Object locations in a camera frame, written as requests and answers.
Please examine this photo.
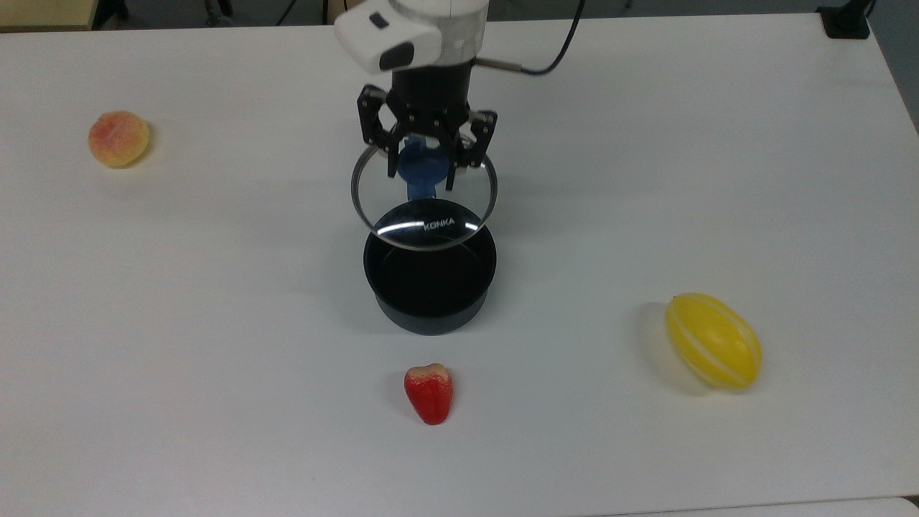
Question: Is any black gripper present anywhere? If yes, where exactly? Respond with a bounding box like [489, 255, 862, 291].
[358, 61, 498, 191]

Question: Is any glass lid with blue knob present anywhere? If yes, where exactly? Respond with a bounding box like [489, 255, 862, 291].
[350, 135, 498, 252]

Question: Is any dark blue saucepan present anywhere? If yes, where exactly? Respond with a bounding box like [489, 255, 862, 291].
[363, 208, 498, 336]

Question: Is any orange pink peach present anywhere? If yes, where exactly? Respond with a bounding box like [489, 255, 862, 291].
[88, 110, 151, 169]

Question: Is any yellow striped melon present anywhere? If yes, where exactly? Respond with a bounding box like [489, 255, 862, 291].
[665, 292, 763, 391]

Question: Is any tan wooden desk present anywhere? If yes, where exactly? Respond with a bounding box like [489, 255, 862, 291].
[0, 0, 99, 31]

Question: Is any black table clamp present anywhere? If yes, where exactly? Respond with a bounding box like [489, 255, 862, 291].
[817, 0, 873, 40]

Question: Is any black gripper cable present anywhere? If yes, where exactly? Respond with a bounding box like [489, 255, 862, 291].
[474, 0, 586, 76]

